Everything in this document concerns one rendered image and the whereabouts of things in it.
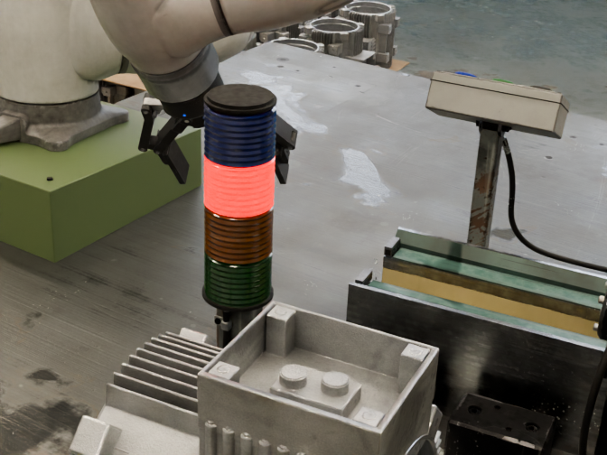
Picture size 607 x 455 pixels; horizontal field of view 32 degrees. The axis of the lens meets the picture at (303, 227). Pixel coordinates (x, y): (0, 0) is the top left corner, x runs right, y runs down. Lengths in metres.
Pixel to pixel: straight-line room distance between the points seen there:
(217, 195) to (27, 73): 0.75
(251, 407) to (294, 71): 1.65
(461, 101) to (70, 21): 0.57
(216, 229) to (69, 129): 0.74
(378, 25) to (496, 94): 2.27
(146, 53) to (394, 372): 0.52
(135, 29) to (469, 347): 0.48
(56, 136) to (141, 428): 0.93
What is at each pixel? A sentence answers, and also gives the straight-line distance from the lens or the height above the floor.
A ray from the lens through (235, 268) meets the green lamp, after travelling 0.91.
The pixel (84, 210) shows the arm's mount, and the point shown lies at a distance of 1.51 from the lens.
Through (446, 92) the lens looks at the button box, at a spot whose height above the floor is 1.06.
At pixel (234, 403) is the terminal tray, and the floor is 1.13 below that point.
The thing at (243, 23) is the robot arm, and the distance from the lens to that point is 1.08.
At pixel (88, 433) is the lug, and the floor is 1.09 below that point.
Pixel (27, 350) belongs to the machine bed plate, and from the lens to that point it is 1.32.
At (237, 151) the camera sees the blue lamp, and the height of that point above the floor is 1.18.
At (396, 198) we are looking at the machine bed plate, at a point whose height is 0.80.
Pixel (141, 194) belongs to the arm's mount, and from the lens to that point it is 1.60.
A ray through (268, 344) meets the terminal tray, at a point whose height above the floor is 1.12.
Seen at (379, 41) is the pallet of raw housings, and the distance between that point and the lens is 3.66.
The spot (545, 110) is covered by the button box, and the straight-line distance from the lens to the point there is 1.37.
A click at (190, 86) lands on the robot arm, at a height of 1.13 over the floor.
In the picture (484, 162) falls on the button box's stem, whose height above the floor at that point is 0.97.
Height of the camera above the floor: 1.52
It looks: 27 degrees down
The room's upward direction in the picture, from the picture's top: 3 degrees clockwise
